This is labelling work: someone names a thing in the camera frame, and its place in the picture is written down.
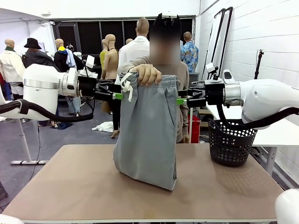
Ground red box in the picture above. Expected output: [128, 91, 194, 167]
[190, 114, 202, 144]

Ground black tripod stand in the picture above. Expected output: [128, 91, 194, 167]
[254, 49, 265, 80]

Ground person in beige sweater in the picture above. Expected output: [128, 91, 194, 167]
[116, 13, 191, 144]

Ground person's right hand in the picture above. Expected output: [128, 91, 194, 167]
[135, 63, 163, 87]

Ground mannequin with black hat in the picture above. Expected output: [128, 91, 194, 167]
[21, 37, 62, 128]

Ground person's right forearm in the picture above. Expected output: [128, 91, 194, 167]
[117, 56, 150, 75]

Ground white cloth on floor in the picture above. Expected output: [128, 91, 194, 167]
[91, 121, 114, 133]

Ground mannequin with yellow collar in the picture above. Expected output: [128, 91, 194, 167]
[54, 38, 85, 117]

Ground mannequin in blue floral shirt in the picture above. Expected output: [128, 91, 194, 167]
[180, 31, 199, 73]

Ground black-framed white panel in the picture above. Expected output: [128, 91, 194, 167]
[214, 7, 234, 82]
[201, 8, 226, 81]

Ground white side table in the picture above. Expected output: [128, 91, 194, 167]
[205, 105, 299, 176]

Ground person's left forearm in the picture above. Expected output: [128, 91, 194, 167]
[178, 107, 190, 137]

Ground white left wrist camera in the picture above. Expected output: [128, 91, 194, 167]
[79, 55, 99, 79]

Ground mannequin in yellow top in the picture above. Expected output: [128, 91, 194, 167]
[100, 39, 109, 70]

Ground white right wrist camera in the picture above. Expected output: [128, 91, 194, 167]
[205, 62, 222, 83]

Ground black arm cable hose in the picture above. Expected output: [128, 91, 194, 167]
[0, 67, 96, 123]
[215, 104, 299, 130]

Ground black perforated plastic basket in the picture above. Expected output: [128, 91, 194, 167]
[207, 118, 258, 167]

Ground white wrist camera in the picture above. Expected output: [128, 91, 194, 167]
[205, 62, 222, 83]
[79, 55, 99, 79]

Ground grey training pants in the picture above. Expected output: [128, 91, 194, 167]
[113, 71, 181, 192]

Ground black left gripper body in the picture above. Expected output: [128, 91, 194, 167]
[78, 76, 99, 98]

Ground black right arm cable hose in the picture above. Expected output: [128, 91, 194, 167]
[215, 104, 299, 130]

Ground beige mannequin in black trousers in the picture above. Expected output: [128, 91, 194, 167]
[100, 34, 122, 139]

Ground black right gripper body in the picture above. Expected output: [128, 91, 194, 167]
[205, 81, 226, 106]

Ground mannequin in cream jacket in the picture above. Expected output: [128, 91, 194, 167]
[0, 39, 26, 101]

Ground tall mannequin in white shirt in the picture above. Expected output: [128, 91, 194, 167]
[117, 17, 150, 69]

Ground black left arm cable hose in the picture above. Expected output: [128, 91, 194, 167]
[0, 67, 96, 123]

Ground black head cap mount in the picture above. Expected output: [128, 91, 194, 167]
[153, 13, 182, 27]

